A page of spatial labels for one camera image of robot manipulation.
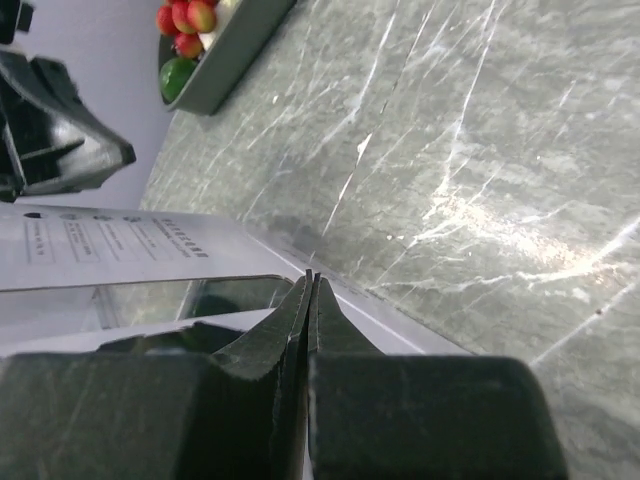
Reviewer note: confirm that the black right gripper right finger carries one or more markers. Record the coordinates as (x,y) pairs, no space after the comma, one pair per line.
(378,416)

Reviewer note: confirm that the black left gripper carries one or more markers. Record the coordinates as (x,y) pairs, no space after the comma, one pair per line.
(50,142)

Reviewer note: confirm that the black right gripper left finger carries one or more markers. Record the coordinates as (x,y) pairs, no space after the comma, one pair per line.
(171,406)

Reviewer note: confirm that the white clipper kit box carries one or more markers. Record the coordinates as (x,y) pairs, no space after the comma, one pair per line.
(74,280)

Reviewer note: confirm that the green lime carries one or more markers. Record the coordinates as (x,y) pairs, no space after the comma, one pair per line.
(174,75)

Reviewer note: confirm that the dark grey food tray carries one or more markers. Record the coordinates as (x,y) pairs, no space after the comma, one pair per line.
(245,27)

